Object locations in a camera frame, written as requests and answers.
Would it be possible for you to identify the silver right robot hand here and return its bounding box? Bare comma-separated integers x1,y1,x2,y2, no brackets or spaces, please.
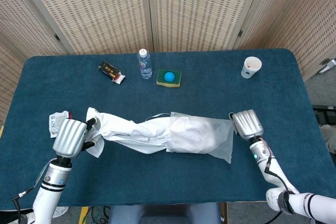
228,109,264,141

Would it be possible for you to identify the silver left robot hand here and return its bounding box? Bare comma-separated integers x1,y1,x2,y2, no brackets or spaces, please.
52,118,98,158

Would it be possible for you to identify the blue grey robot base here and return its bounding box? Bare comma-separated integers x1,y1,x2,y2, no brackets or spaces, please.
108,202,223,224

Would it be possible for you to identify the white red spout pouch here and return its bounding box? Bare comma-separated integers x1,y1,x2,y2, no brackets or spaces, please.
49,110,74,138

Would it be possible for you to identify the floral paper cup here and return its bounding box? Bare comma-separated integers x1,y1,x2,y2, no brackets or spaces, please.
240,56,263,79

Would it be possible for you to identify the black snack packet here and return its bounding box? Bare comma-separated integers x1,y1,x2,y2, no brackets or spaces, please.
98,60,126,85

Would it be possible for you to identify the black equipment case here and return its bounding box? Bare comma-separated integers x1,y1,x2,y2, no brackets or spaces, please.
312,104,336,125

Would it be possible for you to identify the beige fabric object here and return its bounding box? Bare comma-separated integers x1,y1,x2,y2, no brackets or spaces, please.
319,124,336,154

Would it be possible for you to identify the blue table cloth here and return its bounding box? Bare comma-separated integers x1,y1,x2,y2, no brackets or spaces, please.
0,48,336,210

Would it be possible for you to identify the yellow green sponge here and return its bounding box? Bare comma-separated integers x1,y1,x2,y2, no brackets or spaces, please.
156,68,182,89

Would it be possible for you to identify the white power strip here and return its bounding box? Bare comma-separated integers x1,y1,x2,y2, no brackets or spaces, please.
319,58,336,74

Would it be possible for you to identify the clear plastic water bottle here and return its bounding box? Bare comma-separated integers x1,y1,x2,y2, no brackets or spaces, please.
137,48,153,80

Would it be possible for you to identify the woven folding screen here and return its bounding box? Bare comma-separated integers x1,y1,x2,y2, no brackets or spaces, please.
0,0,336,125

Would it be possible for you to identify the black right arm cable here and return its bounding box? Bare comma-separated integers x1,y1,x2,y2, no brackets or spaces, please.
264,157,297,213

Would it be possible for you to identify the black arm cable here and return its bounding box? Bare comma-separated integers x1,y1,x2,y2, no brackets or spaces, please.
264,157,297,213
12,186,35,219

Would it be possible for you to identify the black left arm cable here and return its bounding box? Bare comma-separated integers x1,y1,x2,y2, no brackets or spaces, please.
12,186,35,219

